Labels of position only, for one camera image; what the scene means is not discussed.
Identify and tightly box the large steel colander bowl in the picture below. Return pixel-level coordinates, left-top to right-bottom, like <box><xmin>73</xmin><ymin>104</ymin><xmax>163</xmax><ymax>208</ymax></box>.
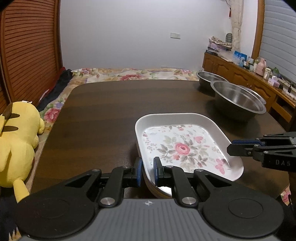
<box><xmin>211</xmin><ymin>80</ymin><xmax>266</xmax><ymax>121</ymax></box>

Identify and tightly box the floral tray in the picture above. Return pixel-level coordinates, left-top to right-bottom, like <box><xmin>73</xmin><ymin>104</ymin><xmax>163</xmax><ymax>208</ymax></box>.
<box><xmin>134</xmin><ymin>112</ymin><xmax>244</xmax><ymax>182</ymax></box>
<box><xmin>137</xmin><ymin>146</ymin><xmax>171</xmax><ymax>198</ymax></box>

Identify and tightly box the small steel bowl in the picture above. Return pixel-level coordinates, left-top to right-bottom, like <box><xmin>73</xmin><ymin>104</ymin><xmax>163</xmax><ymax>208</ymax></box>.
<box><xmin>196</xmin><ymin>71</ymin><xmax>227</xmax><ymax>90</ymax></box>

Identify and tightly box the medium steel bowl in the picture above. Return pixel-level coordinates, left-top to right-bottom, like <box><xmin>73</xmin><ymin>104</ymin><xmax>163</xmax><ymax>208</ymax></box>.
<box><xmin>239</xmin><ymin>85</ymin><xmax>266</xmax><ymax>105</ymax></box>

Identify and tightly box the wooden sideboard cabinet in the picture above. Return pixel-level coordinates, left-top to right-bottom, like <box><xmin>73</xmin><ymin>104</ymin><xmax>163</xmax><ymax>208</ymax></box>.
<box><xmin>202</xmin><ymin>52</ymin><xmax>295</xmax><ymax>132</ymax></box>

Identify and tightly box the pink tissue box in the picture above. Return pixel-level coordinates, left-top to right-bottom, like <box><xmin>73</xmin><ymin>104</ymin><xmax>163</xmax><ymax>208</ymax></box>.
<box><xmin>267</xmin><ymin>76</ymin><xmax>280</xmax><ymax>88</ymax></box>

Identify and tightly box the pink thermos jug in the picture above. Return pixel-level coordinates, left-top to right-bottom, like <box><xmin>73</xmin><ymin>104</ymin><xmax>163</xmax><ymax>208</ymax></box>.
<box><xmin>255</xmin><ymin>58</ymin><xmax>266</xmax><ymax>77</ymax></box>

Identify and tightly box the blue box on sideboard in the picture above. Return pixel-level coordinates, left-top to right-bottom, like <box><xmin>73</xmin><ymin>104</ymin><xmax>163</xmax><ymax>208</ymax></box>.
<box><xmin>233</xmin><ymin>51</ymin><xmax>247</xmax><ymax>65</ymax></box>

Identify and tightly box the window roller blind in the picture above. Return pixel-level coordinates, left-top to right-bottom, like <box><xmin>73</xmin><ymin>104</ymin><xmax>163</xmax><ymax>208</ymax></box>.
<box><xmin>259</xmin><ymin>0</ymin><xmax>296</xmax><ymax>83</ymax></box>

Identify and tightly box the floral bed blanket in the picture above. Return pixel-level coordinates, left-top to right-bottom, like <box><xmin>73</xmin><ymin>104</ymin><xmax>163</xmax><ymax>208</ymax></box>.
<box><xmin>30</xmin><ymin>69</ymin><xmax>283</xmax><ymax>192</ymax></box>

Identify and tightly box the folded fabric pile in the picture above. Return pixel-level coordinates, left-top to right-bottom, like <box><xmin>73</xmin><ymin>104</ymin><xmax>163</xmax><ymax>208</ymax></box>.
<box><xmin>208</xmin><ymin>36</ymin><xmax>232</xmax><ymax>52</ymax></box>

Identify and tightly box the yellow plush toy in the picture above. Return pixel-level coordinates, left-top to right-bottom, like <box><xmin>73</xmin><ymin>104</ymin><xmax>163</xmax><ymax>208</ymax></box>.
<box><xmin>1</xmin><ymin>101</ymin><xmax>45</xmax><ymax>202</ymax></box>

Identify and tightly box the dark clothing on bed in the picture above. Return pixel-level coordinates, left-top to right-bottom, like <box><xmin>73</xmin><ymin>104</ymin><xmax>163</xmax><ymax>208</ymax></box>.
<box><xmin>37</xmin><ymin>69</ymin><xmax>73</xmax><ymax>112</ymax></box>

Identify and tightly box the beige curtain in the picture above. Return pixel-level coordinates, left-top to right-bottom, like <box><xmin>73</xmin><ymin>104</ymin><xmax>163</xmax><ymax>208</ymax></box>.
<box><xmin>230</xmin><ymin>0</ymin><xmax>243</xmax><ymax>52</ymax></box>

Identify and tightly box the wooden louvered wardrobe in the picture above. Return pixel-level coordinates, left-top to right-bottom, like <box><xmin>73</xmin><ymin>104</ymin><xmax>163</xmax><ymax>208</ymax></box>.
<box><xmin>1</xmin><ymin>1</ymin><xmax>63</xmax><ymax>110</ymax></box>

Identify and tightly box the wall light switch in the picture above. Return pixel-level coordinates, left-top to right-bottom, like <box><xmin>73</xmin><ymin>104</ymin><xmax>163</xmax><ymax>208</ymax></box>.
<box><xmin>170</xmin><ymin>33</ymin><xmax>181</xmax><ymax>40</ymax></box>

